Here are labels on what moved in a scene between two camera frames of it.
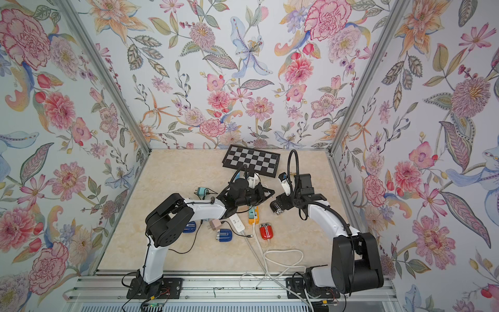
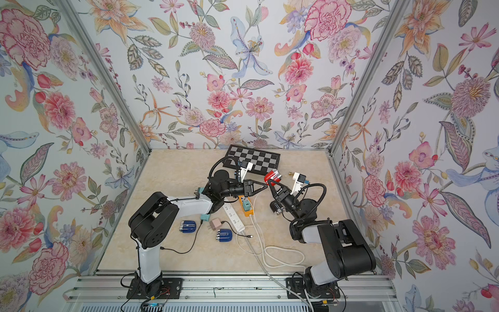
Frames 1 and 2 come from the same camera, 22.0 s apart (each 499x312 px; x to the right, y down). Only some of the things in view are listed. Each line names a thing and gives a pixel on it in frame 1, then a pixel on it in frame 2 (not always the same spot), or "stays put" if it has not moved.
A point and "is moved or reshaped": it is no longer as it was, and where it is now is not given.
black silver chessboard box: x=266 y=163 stays put
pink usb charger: x=214 y=223 stays put
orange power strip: x=256 y=220 is moved or reshaped
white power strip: x=237 y=222 stays put
